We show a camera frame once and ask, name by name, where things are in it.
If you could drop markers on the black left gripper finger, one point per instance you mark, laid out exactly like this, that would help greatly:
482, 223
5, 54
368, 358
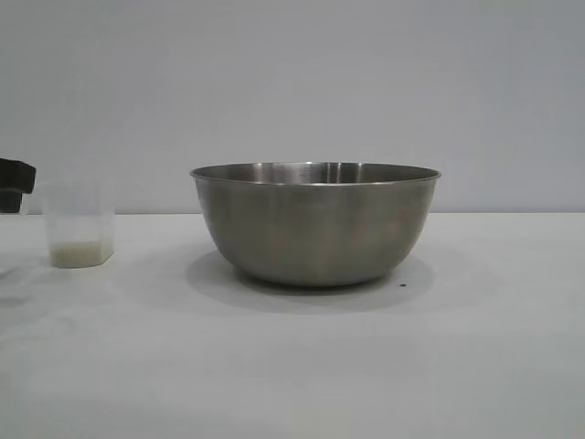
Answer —
16, 176
9, 203

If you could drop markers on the clear plastic measuring cup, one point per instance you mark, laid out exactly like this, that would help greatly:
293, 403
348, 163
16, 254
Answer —
80, 215

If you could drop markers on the white rice grains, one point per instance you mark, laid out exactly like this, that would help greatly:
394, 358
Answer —
80, 253

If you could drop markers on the stainless steel mixing bowl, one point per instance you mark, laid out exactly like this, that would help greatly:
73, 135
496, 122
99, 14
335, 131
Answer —
315, 224

